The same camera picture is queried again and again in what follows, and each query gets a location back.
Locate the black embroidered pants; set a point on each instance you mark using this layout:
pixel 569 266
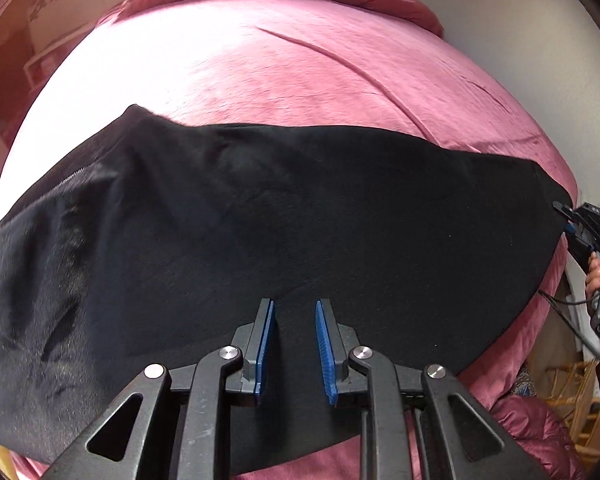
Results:
pixel 280 210

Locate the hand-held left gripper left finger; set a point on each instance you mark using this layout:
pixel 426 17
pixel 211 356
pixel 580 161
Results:
pixel 265 350

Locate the maroon puffer jacket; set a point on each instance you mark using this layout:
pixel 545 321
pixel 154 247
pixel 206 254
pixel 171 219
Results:
pixel 530 435

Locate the bed with pink sheet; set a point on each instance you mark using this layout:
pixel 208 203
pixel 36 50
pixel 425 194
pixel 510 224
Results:
pixel 280 60

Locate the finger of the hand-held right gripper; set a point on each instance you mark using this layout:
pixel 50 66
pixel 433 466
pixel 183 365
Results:
pixel 562 208

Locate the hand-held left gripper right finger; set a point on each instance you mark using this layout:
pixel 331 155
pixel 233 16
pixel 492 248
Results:
pixel 326 350

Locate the white floral panel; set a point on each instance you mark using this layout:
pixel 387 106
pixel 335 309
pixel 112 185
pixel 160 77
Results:
pixel 65 15

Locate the bamboo chair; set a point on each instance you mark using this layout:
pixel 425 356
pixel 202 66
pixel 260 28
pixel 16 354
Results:
pixel 575 390

